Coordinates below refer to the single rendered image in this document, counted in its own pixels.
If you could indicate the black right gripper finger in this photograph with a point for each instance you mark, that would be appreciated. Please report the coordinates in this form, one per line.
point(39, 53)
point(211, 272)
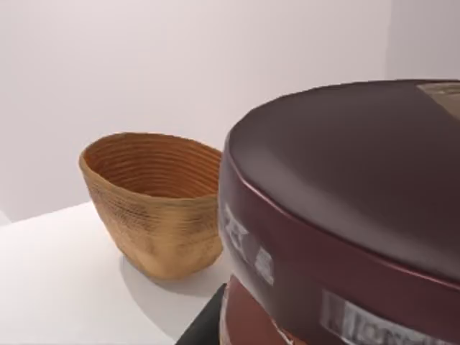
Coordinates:
point(205, 323)

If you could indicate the dark red round container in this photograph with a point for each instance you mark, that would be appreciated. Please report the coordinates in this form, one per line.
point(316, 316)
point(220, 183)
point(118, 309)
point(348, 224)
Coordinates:
point(341, 201)

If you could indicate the woven tan basket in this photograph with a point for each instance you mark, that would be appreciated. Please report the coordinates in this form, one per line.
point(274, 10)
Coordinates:
point(136, 223)

